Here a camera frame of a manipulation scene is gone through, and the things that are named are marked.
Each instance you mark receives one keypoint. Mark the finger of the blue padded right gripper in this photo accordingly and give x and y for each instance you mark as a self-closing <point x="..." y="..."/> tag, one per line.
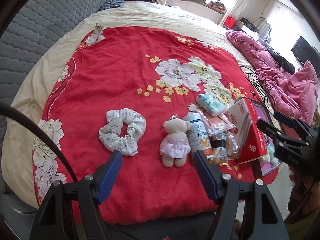
<point x="269" y="129"/>
<point x="286" y="120"/>

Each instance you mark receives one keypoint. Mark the grey quilted headboard cushion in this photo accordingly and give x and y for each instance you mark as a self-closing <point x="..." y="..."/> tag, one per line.
<point x="36" y="46"/>

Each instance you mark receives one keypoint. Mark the green sponge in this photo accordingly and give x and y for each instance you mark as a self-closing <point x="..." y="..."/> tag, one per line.
<point x="270" y="158"/>

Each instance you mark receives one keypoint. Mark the white orange vitamin bottle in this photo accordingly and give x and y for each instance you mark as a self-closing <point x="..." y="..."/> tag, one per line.
<point x="198" y="136"/>

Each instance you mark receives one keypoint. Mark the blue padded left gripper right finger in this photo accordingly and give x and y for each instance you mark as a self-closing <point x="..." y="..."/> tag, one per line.
<point x="210" y="177"/>

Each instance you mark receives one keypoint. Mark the grey tray with pink book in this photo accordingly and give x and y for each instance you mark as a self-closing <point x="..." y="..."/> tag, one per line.
<point x="260" y="167"/>

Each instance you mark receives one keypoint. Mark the dark blue patterned cloth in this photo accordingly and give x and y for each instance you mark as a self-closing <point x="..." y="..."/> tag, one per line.
<point x="110" y="4"/>

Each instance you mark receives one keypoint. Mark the peach sponge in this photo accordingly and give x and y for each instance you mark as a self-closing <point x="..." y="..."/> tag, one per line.
<point x="232" y="147"/>

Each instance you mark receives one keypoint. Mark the black monitor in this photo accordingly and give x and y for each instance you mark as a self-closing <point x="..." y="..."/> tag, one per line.
<point x="303" y="51"/>

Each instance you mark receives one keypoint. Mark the yellow white snack packet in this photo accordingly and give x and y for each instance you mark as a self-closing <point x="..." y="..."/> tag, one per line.
<point x="218" y="144"/>

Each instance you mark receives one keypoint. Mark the plush bear pink skirt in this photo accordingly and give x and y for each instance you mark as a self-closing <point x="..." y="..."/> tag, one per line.
<point x="175" y="147"/>

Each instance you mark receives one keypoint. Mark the pink cloth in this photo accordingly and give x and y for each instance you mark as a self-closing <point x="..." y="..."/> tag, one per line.
<point x="215" y="124"/>

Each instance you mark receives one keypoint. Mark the white floral scrunchie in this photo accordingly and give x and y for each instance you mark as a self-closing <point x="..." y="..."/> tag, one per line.
<point x="123" y="130"/>

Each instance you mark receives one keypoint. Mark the red white tissue box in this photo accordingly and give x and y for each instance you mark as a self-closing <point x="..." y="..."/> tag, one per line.
<point x="251" y="140"/>

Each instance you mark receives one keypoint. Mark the pink crumpled duvet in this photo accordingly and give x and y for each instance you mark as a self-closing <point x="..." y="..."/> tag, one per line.
<point x="294" y="95"/>

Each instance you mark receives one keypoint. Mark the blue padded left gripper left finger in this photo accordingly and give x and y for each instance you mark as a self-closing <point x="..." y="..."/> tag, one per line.
<point x="105" y="177"/>

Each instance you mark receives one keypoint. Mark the red floral blanket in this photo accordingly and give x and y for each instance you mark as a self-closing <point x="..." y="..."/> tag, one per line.
<point x="117" y="92"/>

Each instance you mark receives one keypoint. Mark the white window bench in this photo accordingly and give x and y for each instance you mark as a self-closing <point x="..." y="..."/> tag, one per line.
<point x="197" y="9"/>

